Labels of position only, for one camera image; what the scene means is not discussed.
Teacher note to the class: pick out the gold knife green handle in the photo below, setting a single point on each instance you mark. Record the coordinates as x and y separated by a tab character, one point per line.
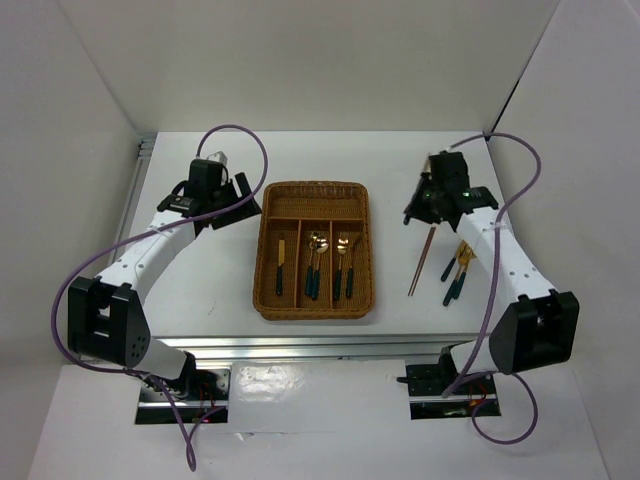
280	266

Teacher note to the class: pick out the gold knife pile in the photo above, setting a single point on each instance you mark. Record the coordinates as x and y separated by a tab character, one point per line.
447	270

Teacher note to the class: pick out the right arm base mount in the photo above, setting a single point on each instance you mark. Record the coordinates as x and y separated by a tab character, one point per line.
425	385

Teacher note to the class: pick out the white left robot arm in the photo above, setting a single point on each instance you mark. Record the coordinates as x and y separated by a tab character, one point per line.
106	320

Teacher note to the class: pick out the gold fork green handle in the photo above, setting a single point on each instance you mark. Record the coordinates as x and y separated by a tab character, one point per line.
350	272

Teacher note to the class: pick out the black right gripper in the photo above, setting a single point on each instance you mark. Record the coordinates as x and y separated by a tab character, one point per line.
414	209

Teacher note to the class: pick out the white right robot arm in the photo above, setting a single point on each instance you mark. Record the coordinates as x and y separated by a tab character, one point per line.
538	325

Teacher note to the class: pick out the brown wicker cutlery tray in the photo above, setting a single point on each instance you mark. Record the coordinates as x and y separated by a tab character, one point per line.
293	211

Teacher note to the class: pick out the gold spoon green handle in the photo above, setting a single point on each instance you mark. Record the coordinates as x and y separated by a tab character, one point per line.
309	274
322	246

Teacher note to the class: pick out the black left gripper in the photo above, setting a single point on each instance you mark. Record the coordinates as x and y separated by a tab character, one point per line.
240	214

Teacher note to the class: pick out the gold spoon pile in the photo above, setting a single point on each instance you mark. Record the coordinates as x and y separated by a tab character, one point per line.
342	249

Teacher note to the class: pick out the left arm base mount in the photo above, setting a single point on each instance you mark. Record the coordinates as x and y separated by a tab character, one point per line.
204	397

